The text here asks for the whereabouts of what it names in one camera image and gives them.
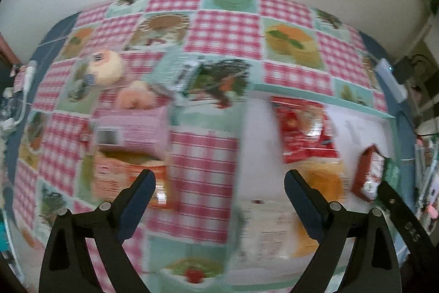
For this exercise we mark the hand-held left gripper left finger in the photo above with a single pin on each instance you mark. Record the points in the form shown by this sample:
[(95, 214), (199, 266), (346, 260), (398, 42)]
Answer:
[(137, 203)]

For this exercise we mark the white snack packet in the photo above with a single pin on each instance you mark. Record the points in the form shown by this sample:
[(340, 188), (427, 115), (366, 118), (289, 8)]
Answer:
[(267, 227)]

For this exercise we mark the teal tray with white inside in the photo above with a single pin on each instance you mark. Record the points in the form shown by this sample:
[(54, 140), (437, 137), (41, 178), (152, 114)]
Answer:
[(349, 131)]

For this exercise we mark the patterned crumpled cloth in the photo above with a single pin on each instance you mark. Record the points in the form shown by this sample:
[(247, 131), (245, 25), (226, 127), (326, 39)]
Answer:
[(7, 104)]

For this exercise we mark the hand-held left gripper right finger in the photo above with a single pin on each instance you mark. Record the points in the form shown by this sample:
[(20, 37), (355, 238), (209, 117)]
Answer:
[(305, 207)]

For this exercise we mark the small red white-label packet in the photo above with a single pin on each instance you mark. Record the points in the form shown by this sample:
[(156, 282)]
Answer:
[(368, 173)]

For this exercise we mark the pink checked printed tablecloth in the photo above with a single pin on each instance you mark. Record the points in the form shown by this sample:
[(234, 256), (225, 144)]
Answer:
[(205, 155)]

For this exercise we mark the white power strip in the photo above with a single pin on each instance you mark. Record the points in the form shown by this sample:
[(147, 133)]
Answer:
[(389, 76)]

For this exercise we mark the orange snack packet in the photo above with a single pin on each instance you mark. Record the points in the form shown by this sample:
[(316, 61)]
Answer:
[(116, 176)]

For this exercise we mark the pale green snack packet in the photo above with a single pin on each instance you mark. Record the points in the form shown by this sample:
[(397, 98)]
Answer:
[(175, 76)]

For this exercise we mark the brown wooden rail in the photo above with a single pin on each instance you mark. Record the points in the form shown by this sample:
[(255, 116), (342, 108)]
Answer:
[(8, 51)]

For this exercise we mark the yellow snack packet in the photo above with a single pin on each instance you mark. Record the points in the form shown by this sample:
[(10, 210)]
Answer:
[(325, 183)]

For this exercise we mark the large red snack packet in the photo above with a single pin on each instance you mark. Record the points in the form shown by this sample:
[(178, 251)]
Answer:
[(301, 131)]

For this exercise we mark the dark green snack packet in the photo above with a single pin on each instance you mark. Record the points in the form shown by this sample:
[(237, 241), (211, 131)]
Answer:
[(391, 173)]

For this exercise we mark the pink snack packet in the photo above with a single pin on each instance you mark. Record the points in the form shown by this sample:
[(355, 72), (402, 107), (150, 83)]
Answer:
[(137, 131)]

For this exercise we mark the round peach snack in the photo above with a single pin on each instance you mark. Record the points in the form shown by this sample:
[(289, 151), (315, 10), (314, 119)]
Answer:
[(133, 97)]

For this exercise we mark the round cream cake snack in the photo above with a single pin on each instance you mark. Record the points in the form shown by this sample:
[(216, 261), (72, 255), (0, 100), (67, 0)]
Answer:
[(104, 66)]

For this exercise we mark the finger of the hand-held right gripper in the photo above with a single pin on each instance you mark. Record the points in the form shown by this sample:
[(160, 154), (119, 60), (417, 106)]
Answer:
[(408, 224)]

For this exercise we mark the pink clip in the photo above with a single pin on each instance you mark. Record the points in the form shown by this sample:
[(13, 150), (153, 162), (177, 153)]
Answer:
[(430, 209)]

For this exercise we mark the black charger plug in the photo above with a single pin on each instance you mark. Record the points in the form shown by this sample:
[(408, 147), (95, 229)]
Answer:
[(406, 68)]

